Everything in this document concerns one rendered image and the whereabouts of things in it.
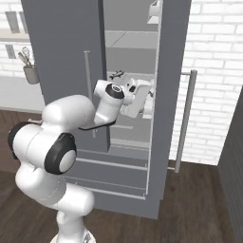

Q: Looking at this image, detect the grey open fridge door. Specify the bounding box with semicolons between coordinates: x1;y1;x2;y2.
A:
145;0;193;220

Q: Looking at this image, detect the grey fridge door handle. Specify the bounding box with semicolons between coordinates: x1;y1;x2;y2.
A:
83;49;97;140

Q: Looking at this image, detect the long grey door handle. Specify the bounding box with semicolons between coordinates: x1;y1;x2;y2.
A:
167;68;198;174

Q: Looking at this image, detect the pale wall shelf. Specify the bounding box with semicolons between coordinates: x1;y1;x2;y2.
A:
0;28;31;43

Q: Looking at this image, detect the dark grey counter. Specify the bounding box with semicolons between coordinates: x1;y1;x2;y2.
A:
216;86;243;243

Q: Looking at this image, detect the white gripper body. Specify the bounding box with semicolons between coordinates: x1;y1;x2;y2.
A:
120;79;153;120

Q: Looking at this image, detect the grey fridge drawer front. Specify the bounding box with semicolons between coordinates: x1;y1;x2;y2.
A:
65;148;150;201

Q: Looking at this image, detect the grey flat board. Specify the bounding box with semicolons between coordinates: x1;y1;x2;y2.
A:
18;10;29;33
4;10;21;34

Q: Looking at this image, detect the grey kitchen spoon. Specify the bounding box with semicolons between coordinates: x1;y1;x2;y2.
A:
17;51;29;68

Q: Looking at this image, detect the small grey wall plate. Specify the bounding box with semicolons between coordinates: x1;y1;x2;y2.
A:
4;44;17;60

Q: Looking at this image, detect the white door shelf bin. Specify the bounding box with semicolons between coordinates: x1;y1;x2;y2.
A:
146;0;161;25

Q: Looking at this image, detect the grey fridge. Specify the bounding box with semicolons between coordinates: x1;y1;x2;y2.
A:
21;0;193;220

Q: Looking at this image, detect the metal whisk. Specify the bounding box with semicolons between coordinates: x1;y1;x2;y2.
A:
21;46;31;68

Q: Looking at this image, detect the grey utensil pot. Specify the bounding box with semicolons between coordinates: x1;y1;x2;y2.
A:
22;65;41;85

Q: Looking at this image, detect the small dark fridge item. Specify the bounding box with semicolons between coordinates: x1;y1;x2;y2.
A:
108;70;125;81

